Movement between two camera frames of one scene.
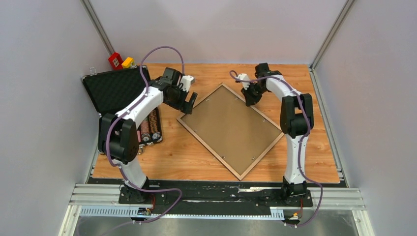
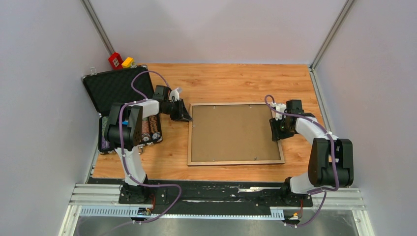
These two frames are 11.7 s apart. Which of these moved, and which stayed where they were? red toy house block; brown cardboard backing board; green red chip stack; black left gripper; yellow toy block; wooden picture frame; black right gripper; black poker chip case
Moved: brown cardboard backing board; black left gripper; black right gripper; wooden picture frame
Stayed: red toy house block; yellow toy block; black poker chip case; green red chip stack
